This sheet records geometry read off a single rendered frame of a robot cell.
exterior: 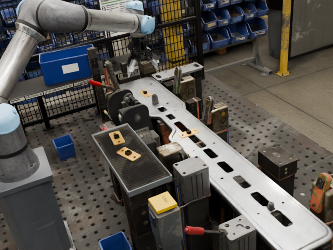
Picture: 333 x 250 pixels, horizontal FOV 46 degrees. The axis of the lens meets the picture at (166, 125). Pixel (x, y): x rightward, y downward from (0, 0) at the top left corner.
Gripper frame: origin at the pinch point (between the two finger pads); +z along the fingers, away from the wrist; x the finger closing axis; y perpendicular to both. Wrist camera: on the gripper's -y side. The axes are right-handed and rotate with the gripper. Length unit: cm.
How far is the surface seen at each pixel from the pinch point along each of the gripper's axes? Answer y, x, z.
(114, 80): 1.7, -15.2, -1.5
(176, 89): 7.0, 14.3, 10.0
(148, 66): -23.6, 12.6, 7.4
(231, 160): 72, 4, 10
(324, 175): 106, 14, -1
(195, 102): 21.7, 17.0, 12.2
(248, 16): -154, 175, 42
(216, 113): 43.3, 15.5, 7.6
